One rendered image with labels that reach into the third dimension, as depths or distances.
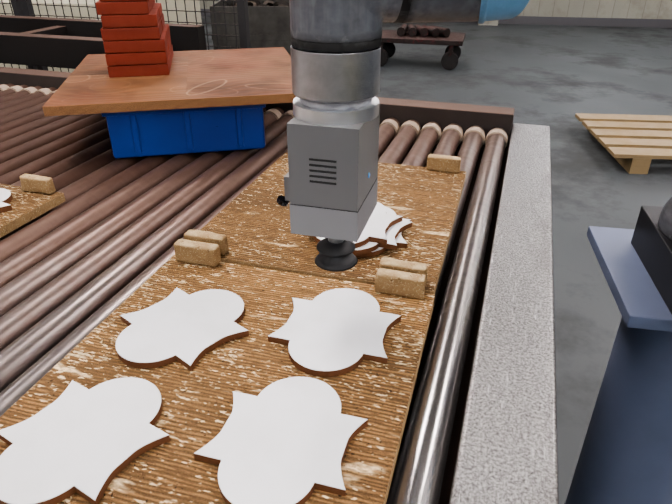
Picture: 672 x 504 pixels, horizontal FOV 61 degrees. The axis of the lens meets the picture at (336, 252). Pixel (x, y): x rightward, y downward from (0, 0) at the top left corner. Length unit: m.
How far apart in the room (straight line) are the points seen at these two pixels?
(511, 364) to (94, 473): 0.41
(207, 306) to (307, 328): 0.12
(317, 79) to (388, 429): 0.30
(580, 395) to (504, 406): 1.48
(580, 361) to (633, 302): 1.33
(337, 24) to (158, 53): 0.90
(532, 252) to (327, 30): 0.50
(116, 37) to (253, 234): 0.65
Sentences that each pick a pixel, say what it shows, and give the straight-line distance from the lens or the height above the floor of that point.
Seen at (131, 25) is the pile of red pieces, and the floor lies 1.14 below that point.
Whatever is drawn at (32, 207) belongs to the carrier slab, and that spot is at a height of 0.94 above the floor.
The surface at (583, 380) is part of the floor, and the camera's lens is 2.13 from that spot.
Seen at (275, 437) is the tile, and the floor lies 0.94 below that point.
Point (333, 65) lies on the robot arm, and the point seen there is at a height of 1.22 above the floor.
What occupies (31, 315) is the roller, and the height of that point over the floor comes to 0.91.
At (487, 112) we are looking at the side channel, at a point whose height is 0.95.
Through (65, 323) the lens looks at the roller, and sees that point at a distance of 0.75.
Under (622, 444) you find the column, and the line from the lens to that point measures 1.12.
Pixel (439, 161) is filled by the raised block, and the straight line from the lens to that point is 1.04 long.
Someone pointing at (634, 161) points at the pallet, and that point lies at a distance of 3.97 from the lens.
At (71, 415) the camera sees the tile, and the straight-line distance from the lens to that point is 0.57.
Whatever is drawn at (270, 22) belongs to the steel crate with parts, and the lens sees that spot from 5.67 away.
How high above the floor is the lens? 1.32
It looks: 30 degrees down
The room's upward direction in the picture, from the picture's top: straight up
